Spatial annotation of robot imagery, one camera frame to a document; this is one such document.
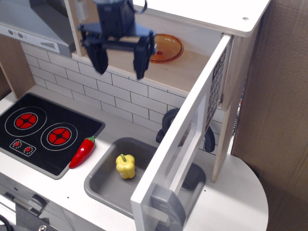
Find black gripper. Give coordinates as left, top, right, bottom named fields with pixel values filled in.
left=78, top=0, right=156, bottom=79

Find orange glass bowl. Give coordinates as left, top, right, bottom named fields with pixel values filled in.
left=150, top=34, right=184, bottom=63

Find dark grey toy faucet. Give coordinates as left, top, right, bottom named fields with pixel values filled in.
left=156, top=108, right=216, bottom=153

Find brown cardboard box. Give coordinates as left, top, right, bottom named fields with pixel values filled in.
left=231, top=0, right=308, bottom=231

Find black metal base plate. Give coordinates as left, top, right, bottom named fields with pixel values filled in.
left=15, top=204, right=57, bottom=231

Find red toy chili pepper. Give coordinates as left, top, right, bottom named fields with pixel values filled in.
left=69, top=136, right=95, bottom=169

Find grey toy sink basin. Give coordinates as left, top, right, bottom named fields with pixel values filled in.
left=84, top=137, right=206, bottom=218

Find grey range hood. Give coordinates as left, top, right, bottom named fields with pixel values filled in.
left=0, top=0, right=76, bottom=58

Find white wooden microwave cabinet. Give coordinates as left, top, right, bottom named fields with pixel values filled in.
left=66, top=0, right=257, bottom=182

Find grey oven knob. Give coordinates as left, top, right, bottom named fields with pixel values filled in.
left=27, top=194, right=47, bottom=212

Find black cable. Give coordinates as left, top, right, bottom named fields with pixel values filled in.
left=0, top=214, right=14, bottom=231

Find white toy microwave door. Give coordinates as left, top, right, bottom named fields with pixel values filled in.
left=131, top=35, right=232, bottom=231

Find black toy stovetop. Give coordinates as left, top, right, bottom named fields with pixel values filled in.
left=0, top=93, right=105, bottom=180

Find yellow toy bell pepper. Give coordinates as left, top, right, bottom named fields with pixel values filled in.
left=115, top=154, right=136, bottom=179

